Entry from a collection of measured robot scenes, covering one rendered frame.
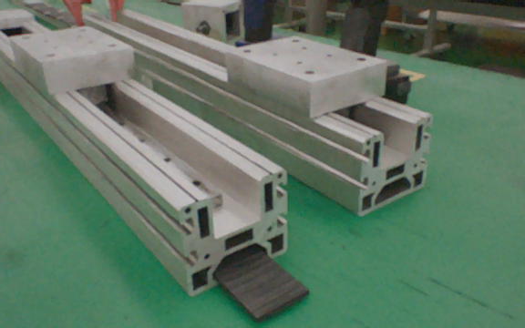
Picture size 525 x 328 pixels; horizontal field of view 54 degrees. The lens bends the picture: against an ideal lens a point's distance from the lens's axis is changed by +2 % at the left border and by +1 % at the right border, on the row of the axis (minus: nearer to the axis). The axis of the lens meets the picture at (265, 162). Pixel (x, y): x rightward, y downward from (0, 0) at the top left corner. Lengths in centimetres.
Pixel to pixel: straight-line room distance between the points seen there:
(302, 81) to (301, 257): 18
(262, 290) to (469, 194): 27
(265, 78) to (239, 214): 19
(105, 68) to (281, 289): 38
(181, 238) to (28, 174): 32
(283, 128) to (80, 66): 26
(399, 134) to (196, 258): 25
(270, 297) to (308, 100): 21
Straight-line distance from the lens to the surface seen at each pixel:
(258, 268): 43
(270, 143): 60
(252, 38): 90
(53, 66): 65
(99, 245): 51
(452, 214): 54
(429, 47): 376
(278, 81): 55
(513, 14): 202
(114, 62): 67
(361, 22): 74
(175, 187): 40
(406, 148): 54
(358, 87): 56
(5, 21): 113
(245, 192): 43
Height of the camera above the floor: 106
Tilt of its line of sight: 27 degrees down
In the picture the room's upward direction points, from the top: 2 degrees counter-clockwise
